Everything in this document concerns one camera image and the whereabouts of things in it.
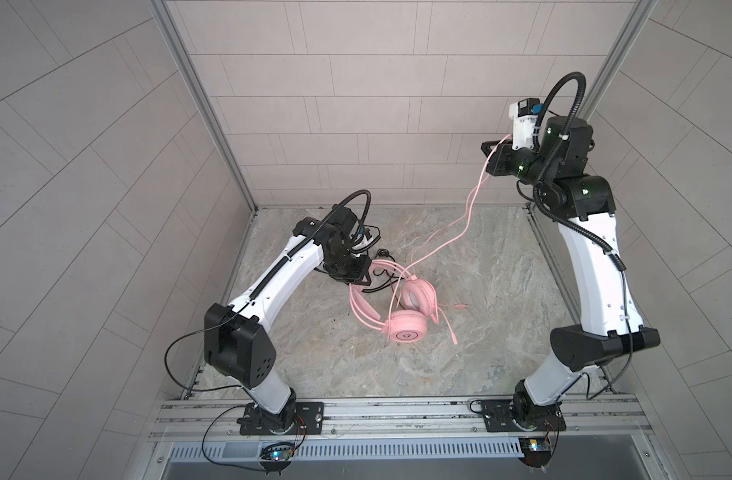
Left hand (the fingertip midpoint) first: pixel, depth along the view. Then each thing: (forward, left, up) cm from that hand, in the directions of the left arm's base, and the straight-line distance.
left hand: (376, 276), depth 76 cm
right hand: (+17, -23, +29) cm, 40 cm away
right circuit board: (-35, -37, -18) cm, 54 cm away
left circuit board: (-36, +21, -14) cm, 44 cm away
